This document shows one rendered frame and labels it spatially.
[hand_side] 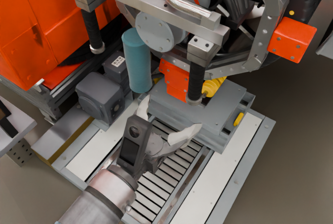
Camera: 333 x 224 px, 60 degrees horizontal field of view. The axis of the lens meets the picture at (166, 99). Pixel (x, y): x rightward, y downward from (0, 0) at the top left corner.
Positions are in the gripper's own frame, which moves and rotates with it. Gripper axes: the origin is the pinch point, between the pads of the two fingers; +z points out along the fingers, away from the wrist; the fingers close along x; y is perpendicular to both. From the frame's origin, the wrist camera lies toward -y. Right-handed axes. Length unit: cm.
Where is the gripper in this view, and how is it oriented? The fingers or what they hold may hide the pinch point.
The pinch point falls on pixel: (175, 107)
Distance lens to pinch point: 66.0
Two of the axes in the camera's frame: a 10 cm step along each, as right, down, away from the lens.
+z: 5.6, -6.7, 4.9
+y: 0.0, 5.8, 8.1
